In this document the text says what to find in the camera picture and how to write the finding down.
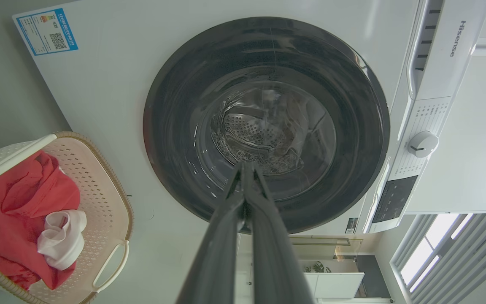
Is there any white front-load washing machine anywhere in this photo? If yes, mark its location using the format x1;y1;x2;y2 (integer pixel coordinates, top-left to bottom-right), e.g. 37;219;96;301
12;0;486;235

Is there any green potted plant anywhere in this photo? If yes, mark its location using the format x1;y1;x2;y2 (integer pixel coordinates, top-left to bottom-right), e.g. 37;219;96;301
304;261;332;274

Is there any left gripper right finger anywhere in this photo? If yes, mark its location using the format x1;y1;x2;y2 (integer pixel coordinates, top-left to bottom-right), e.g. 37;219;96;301
237;162;315;304

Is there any red garment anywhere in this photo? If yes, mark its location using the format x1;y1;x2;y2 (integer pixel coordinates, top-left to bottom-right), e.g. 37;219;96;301
0;151;81;291

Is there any round black washing machine door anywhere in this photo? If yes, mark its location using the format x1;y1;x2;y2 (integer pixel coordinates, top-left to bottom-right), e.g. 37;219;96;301
143;17;391;235

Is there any black washing machine display panel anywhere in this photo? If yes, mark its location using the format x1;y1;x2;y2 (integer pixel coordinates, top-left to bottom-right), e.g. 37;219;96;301
372;175;419;223

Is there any white garment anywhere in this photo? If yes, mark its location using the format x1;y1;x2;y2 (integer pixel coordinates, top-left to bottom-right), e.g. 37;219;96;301
37;210;87;271

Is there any white washing machine knob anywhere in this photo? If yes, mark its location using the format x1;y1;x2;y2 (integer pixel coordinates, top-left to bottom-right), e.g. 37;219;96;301
408;130;440;158

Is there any blue energy label sticker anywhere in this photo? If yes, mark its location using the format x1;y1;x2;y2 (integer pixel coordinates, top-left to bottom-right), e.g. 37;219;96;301
12;8;79;57

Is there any white cabinet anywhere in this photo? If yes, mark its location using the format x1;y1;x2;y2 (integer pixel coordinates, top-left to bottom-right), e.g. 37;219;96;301
304;272;366;299

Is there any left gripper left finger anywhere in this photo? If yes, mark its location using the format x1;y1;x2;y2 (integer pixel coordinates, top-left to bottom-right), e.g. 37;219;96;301
175;163;248;304

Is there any window with grey frame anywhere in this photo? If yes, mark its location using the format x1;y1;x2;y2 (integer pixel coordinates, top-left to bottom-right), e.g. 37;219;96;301
391;213;486;304

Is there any dark grey cabinet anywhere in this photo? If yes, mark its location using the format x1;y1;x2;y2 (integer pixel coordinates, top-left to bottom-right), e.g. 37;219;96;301
355;255;391;299

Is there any beige perforated plastic laundry basket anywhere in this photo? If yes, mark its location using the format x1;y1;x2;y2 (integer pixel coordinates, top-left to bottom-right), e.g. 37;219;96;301
0;131;134;304

